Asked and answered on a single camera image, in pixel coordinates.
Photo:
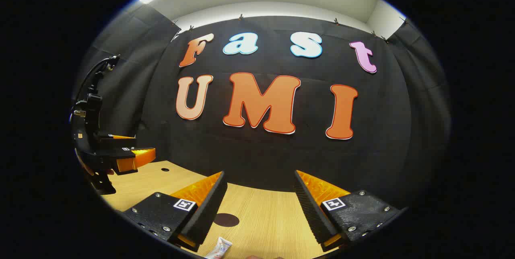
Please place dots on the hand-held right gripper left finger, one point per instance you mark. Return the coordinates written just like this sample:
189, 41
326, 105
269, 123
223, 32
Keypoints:
205, 214

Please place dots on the dark brown round coaster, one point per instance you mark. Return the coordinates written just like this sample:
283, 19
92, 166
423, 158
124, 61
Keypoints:
226, 220

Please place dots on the white toothpaste tube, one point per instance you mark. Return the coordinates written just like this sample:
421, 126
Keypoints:
219, 248

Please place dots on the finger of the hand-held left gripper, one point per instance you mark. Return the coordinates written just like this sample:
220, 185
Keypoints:
126, 154
116, 142

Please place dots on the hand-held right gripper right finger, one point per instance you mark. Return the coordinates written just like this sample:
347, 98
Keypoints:
312, 214

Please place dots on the black backdrop cloth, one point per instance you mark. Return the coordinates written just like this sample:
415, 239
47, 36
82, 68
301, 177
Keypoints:
305, 158

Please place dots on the wooden desktop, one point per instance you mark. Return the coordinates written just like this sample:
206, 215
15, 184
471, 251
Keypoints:
265, 227

